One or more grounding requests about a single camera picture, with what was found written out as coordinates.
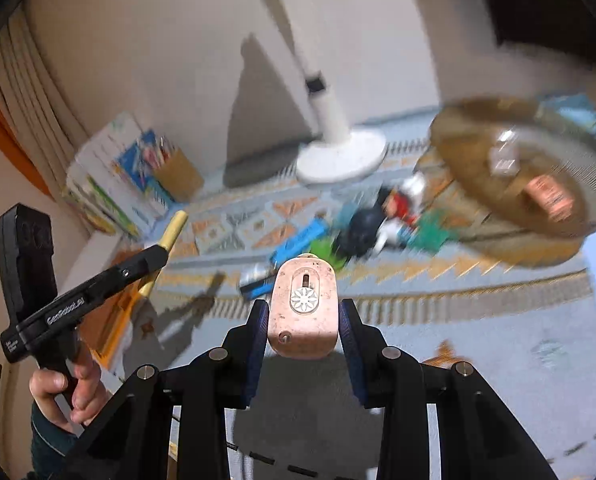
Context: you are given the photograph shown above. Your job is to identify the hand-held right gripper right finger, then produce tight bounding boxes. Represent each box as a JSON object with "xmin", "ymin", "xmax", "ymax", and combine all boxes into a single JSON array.
[{"xmin": 339, "ymin": 298, "xmax": 559, "ymax": 480}]

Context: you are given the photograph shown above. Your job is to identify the red-clothed figure doll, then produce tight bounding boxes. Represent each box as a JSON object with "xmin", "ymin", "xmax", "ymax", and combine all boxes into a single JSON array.
[{"xmin": 377, "ymin": 174, "xmax": 429, "ymax": 252}]

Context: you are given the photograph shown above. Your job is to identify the person's left forearm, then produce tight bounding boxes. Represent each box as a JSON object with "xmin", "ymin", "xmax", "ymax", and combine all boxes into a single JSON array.
[{"xmin": 28, "ymin": 402, "xmax": 81, "ymax": 480}]

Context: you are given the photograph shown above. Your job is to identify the stack of booklets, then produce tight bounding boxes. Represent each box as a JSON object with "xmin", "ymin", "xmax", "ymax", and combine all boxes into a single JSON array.
[{"xmin": 62, "ymin": 112, "xmax": 175, "ymax": 239}]

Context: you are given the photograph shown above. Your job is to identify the blue toy track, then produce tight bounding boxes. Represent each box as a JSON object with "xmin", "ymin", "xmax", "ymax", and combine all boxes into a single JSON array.
[{"xmin": 239, "ymin": 219, "xmax": 329, "ymax": 302}]

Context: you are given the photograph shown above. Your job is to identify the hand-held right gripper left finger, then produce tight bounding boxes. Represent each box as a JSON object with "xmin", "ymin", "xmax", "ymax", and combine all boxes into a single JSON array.
[{"xmin": 52, "ymin": 299, "xmax": 271, "ymax": 480}]

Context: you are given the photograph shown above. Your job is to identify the copper pink box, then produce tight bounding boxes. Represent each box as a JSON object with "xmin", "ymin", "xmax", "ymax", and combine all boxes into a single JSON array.
[{"xmin": 522, "ymin": 174, "xmax": 572, "ymax": 222}]

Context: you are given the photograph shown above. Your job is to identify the green toy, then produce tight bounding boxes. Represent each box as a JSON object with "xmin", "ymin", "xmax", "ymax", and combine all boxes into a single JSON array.
[{"xmin": 309, "ymin": 239, "xmax": 349, "ymax": 267}]

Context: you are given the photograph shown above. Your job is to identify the beige curtain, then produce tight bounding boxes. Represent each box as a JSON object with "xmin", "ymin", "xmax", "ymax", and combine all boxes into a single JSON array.
[{"xmin": 0, "ymin": 0, "xmax": 92, "ymax": 207}]

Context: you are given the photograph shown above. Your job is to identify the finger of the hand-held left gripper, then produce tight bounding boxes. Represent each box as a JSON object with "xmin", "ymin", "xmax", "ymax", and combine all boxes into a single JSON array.
[{"xmin": 85, "ymin": 246, "xmax": 171, "ymax": 311}]

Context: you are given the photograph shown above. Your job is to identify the amber ribbed glass bowl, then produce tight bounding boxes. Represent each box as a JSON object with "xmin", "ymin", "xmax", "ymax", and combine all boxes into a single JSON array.
[{"xmin": 430, "ymin": 95, "xmax": 596, "ymax": 267}]

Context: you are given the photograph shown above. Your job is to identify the white fan stand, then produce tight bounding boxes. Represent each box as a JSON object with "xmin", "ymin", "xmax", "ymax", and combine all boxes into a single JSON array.
[{"xmin": 175, "ymin": 0, "xmax": 389, "ymax": 184}]

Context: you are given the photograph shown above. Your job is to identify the person's left hand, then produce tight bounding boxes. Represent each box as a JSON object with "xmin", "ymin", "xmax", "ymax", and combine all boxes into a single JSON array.
[{"xmin": 30, "ymin": 342, "xmax": 103, "ymax": 433}]

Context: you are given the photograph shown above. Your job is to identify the wooden pen holder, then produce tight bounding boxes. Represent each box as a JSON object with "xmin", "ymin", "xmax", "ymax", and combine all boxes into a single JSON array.
[{"xmin": 150, "ymin": 145, "xmax": 205, "ymax": 205}]

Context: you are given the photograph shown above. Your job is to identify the patterned blue rug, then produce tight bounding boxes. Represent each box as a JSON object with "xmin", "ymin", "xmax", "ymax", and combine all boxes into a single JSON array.
[{"xmin": 78, "ymin": 105, "xmax": 596, "ymax": 480}]

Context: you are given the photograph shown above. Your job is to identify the yellow stick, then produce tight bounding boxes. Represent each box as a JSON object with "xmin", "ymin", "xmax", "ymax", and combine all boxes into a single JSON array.
[{"xmin": 138, "ymin": 210, "xmax": 189, "ymax": 299}]

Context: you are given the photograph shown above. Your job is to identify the dark wooden cabinet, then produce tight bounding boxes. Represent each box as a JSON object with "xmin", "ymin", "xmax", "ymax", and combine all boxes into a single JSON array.
[{"xmin": 470, "ymin": 0, "xmax": 596, "ymax": 81}]

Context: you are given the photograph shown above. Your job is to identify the pink plastic case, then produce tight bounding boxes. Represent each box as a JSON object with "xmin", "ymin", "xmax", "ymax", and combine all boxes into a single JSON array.
[{"xmin": 269, "ymin": 255, "xmax": 339, "ymax": 361}]

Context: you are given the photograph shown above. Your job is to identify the black toy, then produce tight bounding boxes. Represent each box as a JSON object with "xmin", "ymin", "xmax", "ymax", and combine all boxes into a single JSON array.
[{"xmin": 334, "ymin": 209, "xmax": 387, "ymax": 259}]

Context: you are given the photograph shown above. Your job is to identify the orange book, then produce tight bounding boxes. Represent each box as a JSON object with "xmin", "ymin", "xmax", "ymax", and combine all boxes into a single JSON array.
[{"xmin": 92, "ymin": 284, "xmax": 147, "ymax": 372}]

